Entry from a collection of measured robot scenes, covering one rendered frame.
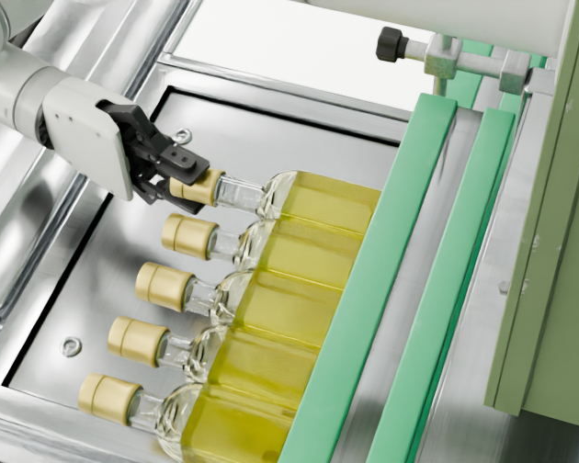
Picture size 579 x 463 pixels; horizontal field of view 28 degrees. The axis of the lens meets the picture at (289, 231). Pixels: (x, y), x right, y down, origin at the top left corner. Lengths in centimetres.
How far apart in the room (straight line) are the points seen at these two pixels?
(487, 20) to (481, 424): 28
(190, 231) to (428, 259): 26
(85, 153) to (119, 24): 34
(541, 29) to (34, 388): 67
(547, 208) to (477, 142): 42
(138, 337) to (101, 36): 56
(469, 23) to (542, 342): 19
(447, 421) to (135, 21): 79
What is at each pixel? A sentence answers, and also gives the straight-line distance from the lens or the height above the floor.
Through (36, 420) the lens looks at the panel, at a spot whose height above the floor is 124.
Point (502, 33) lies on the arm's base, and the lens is 63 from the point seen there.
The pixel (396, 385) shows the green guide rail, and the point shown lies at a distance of 80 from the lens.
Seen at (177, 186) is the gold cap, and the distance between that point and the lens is 107.
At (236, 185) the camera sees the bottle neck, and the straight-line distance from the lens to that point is 105.
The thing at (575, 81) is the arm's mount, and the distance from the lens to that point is 48.
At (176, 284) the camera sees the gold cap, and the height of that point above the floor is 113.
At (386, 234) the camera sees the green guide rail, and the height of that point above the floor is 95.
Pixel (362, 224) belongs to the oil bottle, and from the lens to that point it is 101.
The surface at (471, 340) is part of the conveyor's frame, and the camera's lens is 80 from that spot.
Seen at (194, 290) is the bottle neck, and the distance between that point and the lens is 99.
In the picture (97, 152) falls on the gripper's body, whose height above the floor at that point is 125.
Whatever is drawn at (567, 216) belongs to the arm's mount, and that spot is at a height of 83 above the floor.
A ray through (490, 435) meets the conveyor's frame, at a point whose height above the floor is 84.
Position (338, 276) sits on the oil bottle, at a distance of 97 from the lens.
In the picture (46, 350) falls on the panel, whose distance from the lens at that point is 115.
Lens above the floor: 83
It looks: 13 degrees up
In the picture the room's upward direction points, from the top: 75 degrees counter-clockwise
